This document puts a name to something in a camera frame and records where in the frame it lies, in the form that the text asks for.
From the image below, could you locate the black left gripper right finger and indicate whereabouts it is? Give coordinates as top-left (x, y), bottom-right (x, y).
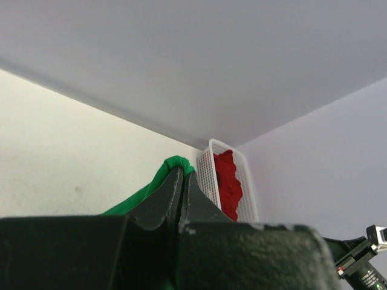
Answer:
top-left (180, 171), bottom-right (233, 224)

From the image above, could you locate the white plastic basket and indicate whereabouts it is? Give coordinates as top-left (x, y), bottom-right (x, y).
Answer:
top-left (197, 138), bottom-right (259, 222)

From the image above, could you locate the dark red t-shirt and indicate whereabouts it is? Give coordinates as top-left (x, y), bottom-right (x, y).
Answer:
top-left (213, 150), bottom-right (243, 222)

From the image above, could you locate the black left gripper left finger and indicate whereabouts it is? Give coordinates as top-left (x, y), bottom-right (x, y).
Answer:
top-left (128, 167), bottom-right (184, 231)

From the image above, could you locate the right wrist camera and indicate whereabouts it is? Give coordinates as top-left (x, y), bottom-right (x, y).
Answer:
top-left (324, 225), bottom-right (386, 290)

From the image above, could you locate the green t-shirt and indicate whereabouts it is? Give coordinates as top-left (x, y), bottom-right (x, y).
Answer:
top-left (102, 155), bottom-right (195, 215)

